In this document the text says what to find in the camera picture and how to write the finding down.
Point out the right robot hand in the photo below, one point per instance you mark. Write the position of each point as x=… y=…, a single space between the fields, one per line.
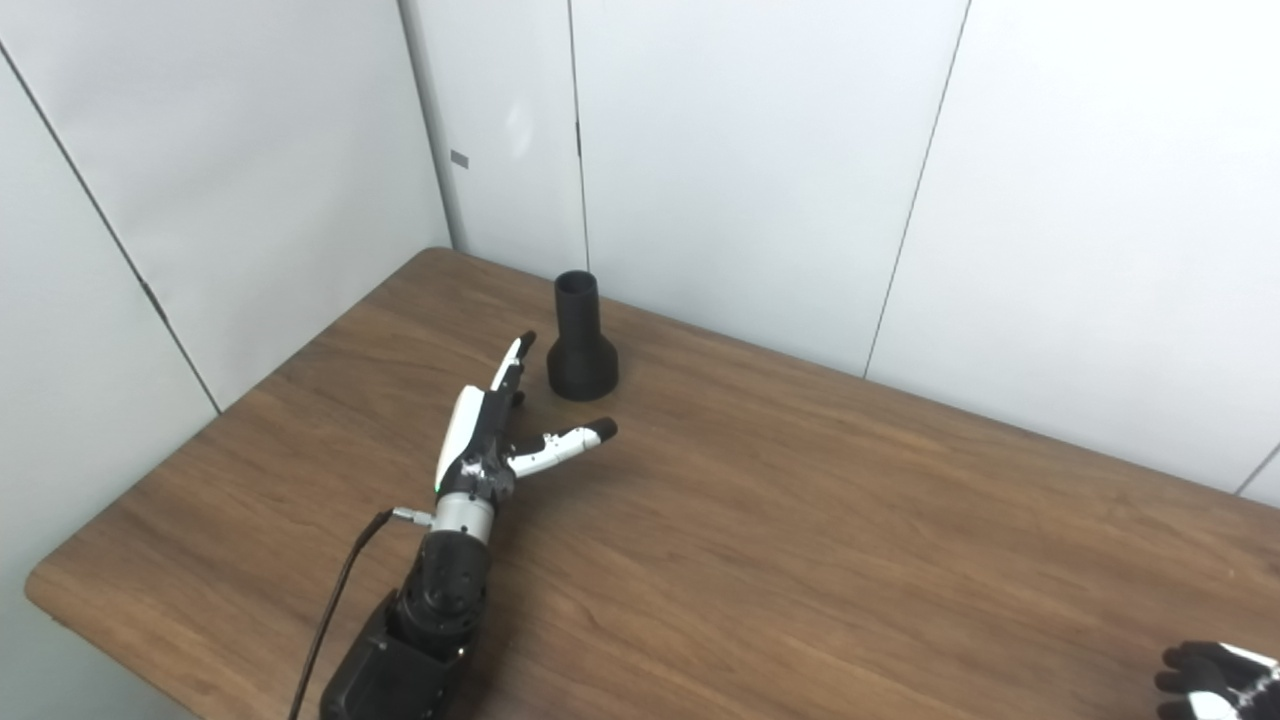
x=1215 y=680

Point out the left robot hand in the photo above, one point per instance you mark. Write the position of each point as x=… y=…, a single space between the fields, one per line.
x=475 y=440

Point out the black nozzle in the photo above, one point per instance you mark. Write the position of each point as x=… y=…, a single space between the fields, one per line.
x=580 y=350

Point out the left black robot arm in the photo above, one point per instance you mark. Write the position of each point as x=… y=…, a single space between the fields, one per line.
x=430 y=610

